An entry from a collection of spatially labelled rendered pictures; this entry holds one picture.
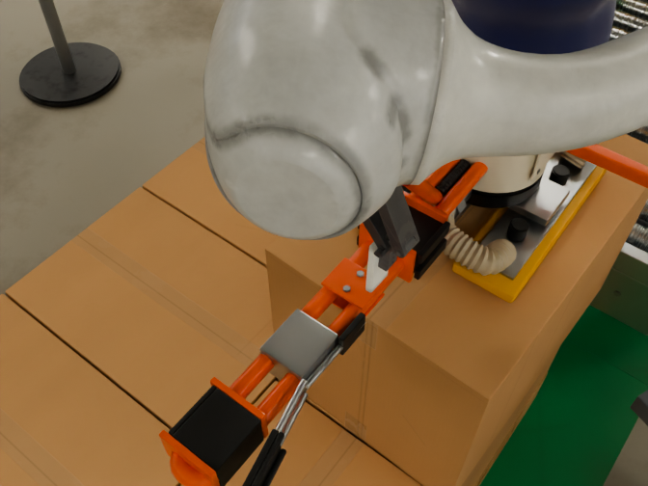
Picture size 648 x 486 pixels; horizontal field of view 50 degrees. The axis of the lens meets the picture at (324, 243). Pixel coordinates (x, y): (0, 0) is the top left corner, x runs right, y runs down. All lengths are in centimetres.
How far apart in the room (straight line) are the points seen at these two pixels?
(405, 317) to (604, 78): 65
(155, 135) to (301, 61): 242
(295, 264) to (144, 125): 179
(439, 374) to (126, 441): 65
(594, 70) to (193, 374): 114
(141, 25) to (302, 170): 302
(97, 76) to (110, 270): 151
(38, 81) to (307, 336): 239
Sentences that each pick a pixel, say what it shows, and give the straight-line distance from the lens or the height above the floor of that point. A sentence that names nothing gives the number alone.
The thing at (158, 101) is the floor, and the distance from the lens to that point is 288.
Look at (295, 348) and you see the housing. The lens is 80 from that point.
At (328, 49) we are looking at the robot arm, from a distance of 33.
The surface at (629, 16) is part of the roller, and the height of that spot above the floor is 55.
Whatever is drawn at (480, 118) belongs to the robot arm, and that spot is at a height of 154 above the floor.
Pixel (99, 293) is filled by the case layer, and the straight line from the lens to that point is 159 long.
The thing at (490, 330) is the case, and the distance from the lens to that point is 102.
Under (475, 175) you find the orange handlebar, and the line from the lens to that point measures 99.
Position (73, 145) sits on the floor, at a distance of 278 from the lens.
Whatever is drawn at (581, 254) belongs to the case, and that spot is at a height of 94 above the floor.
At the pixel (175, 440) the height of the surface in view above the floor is 111.
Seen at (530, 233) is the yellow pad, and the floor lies 98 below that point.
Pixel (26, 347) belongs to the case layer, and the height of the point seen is 54.
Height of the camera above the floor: 178
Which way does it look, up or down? 51 degrees down
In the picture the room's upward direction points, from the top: straight up
